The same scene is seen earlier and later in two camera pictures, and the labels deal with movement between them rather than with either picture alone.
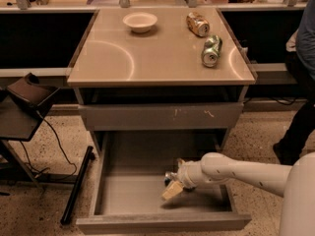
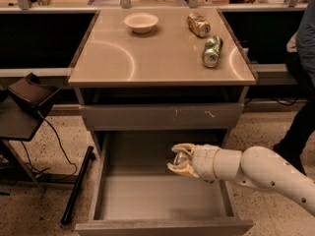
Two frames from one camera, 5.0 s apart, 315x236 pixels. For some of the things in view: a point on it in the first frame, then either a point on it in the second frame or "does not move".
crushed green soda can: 212,50 does not move
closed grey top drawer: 127,117 does not move
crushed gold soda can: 198,25 does not move
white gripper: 184,176 → 203,161
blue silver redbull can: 167,179 → 181,157
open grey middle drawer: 131,169 does not move
